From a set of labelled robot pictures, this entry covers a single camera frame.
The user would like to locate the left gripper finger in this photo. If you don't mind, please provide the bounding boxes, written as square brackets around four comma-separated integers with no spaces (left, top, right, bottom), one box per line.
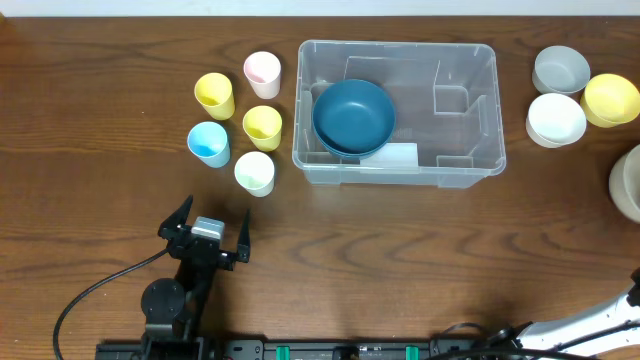
[236,210,251,263]
[158,195,193,238]

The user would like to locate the dark blue large bowl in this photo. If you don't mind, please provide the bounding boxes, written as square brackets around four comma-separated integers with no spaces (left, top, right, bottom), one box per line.
[317,133,391,159]

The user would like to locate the white small bowl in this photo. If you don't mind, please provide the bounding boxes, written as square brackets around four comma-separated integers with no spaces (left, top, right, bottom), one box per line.
[525,93,587,148]

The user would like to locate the beige large bowl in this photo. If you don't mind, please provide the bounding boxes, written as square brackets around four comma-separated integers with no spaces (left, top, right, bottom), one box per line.
[609,146,639,223]

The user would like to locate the yellow small bowl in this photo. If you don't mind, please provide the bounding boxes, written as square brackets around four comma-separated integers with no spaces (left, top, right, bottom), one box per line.
[580,74,639,128]

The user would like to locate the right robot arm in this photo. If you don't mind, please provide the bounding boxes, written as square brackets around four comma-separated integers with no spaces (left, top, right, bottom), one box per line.
[485,269,639,356]

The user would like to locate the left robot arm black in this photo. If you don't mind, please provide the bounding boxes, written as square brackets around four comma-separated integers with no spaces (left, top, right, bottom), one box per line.
[141,196,251,343]

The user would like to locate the clear plastic storage container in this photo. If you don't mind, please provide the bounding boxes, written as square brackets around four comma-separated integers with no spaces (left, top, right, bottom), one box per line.
[292,40,507,188]

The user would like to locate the pale green plastic cup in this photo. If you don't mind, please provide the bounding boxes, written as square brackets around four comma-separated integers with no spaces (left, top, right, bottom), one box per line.
[234,151,275,197]

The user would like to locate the light blue plastic cup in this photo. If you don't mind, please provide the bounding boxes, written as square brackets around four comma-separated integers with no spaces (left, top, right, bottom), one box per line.
[187,122,231,168]

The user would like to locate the yellow plastic cup near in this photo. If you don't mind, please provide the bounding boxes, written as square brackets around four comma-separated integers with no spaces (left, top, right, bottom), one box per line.
[242,105,283,152]

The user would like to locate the yellow plastic cup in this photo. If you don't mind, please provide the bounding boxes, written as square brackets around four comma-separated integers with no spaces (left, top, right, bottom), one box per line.
[242,105,283,152]
[194,73,235,121]

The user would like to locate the yellow plastic cup far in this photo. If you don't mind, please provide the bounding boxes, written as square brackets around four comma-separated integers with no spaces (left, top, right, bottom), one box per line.
[194,73,235,121]

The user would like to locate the pink plastic cup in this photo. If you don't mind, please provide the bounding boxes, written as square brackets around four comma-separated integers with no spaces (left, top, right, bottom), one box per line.
[243,51,282,99]

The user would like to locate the grey small bowl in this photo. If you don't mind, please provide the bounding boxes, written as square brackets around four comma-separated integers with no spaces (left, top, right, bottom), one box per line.
[532,45,591,95]

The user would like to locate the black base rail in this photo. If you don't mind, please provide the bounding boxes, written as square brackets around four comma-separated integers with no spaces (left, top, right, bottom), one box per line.
[94,338,474,360]

